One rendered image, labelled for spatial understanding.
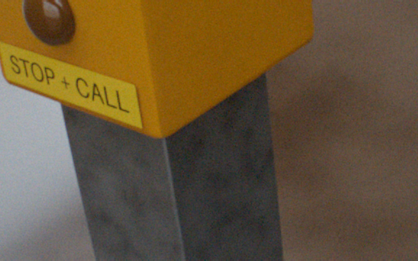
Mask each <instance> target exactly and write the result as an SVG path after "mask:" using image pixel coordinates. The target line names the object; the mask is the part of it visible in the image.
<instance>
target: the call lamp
mask: <svg viewBox="0 0 418 261"><path fill-rule="evenodd" d="M22 15H23V18H24V20H25V24H26V25H27V26H28V29H29V31H30V32H31V33H32V34H33V35H34V36H35V37H36V38H37V39H38V40H39V41H40V42H41V43H42V44H44V45H47V46H50V47H59V46H61V45H64V44H66V43H67V42H68V41H69V40H70V39H71V37H72V35H73V33H74V27H75V23H74V17H73V12H72V9H71V7H70V5H69V3H68V1H67V0H22Z"/></svg>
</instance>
